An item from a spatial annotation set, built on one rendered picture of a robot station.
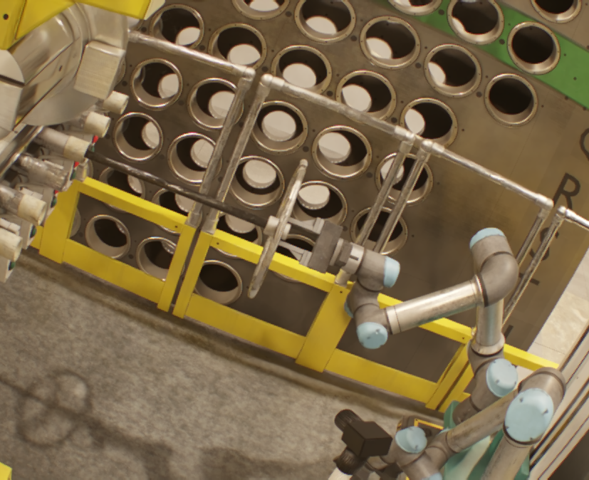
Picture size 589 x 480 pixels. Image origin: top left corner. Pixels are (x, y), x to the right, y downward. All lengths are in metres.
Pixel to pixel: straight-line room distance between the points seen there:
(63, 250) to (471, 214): 1.76
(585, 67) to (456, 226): 1.04
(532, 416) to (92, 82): 1.18
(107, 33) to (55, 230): 1.79
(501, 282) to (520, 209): 1.57
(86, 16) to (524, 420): 1.28
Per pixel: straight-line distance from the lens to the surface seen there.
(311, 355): 3.37
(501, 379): 2.67
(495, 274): 2.40
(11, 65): 1.45
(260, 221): 2.42
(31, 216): 2.18
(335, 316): 3.25
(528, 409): 1.94
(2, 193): 2.21
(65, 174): 2.32
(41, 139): 2.49
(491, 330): 2.68
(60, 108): 1.76
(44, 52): 1.53
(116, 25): 1.65
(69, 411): 2.88
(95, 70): 1.65
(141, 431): 2.91
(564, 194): 3.93
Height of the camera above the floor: 2.15
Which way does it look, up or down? 32 degrees down
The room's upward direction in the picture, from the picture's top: 24 degrees clockwise
